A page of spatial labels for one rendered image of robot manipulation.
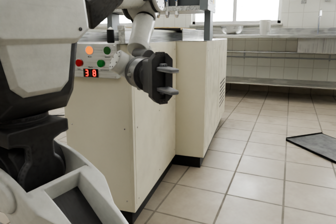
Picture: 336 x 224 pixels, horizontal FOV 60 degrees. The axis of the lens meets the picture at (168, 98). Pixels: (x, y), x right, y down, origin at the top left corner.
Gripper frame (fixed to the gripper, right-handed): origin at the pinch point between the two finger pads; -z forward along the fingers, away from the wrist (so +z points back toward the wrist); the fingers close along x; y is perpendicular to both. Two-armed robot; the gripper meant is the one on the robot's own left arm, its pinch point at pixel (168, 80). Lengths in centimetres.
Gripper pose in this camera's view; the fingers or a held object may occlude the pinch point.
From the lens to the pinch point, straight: 66.6
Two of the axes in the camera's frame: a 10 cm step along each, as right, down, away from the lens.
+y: 8.9, -1.0, 4.5
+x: 0.0, -9.8, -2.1
